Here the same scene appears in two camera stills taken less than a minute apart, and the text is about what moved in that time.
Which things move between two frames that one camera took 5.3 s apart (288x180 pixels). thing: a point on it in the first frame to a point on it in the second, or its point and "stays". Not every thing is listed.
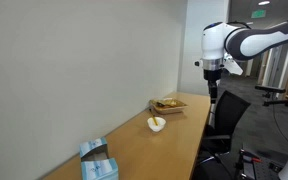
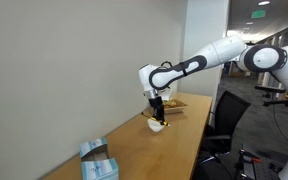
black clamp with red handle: [246, 156] stays
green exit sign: [258, 13] stays
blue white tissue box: [95, 161] stays
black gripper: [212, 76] to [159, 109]
